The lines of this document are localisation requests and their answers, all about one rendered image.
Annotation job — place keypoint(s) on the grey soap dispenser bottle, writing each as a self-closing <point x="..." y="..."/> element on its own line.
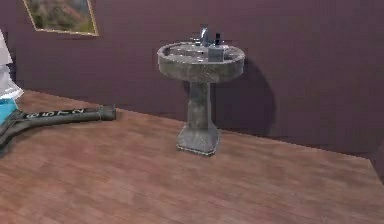
<point x="216" y="52"/>

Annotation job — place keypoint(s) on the silver sink faucet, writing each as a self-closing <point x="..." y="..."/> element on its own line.
<point x="204" y="36"/>

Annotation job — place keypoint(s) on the gold framed landscape picture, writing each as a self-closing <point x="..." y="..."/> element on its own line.
<point x="61" y="15"/>

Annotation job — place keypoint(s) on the blue cloth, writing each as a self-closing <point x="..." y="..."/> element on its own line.
<point x="6" y="109"/>

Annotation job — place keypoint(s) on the grey stone pedestal sink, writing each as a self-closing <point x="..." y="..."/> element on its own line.
<point x="199" y="100"/>

